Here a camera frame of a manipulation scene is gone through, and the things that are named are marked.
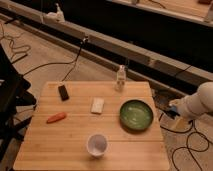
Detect white power adapter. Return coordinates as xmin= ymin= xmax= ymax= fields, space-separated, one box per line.
xmin=46 ymin=4 xmax=65 ymax=22

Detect white rectangular block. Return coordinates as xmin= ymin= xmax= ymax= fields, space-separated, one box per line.
xmin=91 ymin=98 xmax=104 ymax=114

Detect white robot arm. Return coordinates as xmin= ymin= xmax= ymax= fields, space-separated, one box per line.
xmin=177 ymin=82 xmax=213 ymax=119

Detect green ceramic bowl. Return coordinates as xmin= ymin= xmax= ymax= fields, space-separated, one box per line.
xmin=119 ymin=99 xmax=154 ymax=131

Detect orange toy carrot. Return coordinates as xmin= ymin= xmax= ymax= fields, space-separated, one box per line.
xmin=46 ymin=112 xmax=67 ymax=124

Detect black cable on floor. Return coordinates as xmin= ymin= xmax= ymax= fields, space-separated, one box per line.
xmin=22 ymin=35 xmax=90 ymax=82

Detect blue box on floor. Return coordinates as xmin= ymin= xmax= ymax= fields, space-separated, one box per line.
xmin=169 ymin=99 xmax=179 ymax=116

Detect clear plastic bottle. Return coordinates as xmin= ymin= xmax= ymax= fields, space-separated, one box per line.
xmin=116 ymin=65 xmax=126 ymax=91

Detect black rectangular block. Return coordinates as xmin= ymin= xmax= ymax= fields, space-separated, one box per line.
xmin=58 ymin=85 xmax=69 ymax=101

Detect black looped cable right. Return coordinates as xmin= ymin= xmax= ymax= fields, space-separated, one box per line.
xmin=157 ymin=111 xmax=213 ymax=171

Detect tangled cable far left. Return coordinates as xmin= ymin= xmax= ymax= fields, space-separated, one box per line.
xmin=0 ymin=20 xmax=32 ymax=64

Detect black chair frame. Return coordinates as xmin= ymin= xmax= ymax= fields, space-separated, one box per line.
xmin=0 ymin=44 xmax=36 ymax=162

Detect white ceramic cup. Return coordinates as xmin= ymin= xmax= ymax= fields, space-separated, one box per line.
xmin=86 ymin=134 xmax=108 ymax=158

